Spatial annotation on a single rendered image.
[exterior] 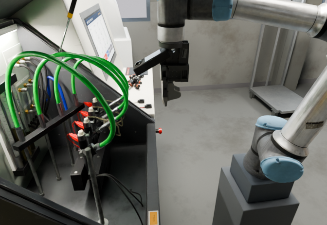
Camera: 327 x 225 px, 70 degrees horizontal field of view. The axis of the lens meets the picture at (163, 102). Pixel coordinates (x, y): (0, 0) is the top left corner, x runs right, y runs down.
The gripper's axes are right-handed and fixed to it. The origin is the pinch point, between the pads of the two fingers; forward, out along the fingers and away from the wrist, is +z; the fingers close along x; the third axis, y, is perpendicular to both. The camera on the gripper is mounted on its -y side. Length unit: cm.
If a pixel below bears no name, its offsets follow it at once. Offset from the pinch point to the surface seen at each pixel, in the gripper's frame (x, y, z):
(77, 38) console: 35, -34, -13
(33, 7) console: 35, -49, -25
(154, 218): -22.2, -4.1, 27.1
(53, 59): -9.9, -27.7, -18.3
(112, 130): -16.0, -14.3, -0.9
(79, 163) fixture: 0.8, -31.4, 25.4
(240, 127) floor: 158, 102, 123
